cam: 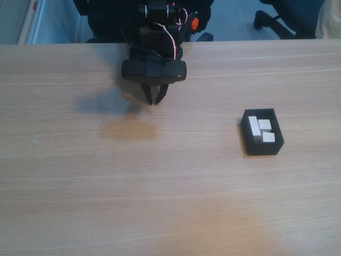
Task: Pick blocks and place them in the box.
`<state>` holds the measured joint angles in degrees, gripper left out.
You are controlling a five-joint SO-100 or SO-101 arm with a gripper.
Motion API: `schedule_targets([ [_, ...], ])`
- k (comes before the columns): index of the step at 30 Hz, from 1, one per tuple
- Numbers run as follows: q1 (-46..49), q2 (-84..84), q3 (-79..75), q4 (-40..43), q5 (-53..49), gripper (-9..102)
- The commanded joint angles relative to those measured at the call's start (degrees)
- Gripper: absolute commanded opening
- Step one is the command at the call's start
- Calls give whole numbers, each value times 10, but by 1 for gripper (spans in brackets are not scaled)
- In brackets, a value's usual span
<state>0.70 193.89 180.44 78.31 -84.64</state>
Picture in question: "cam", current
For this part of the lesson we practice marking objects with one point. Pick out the black oval camera box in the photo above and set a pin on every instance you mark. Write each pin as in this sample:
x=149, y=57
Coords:
x=170, y=70

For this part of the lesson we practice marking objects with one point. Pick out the white cube block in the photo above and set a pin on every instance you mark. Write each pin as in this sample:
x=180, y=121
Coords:
x=268, y=137
x=264, y=124
x=253, y=120
x=255, y=131

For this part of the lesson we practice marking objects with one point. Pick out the orange black table clamp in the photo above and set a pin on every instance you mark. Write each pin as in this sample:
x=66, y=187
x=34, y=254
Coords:
x=195, y=23

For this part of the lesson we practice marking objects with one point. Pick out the dark open box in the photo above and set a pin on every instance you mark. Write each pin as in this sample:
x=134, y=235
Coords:
x=263, y=149

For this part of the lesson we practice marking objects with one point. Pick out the white board panel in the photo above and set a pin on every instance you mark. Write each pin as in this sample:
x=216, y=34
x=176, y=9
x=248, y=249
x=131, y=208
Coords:
x=48, y=21

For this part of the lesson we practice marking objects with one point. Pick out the person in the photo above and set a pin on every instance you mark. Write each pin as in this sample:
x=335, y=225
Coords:
x=330, y=22

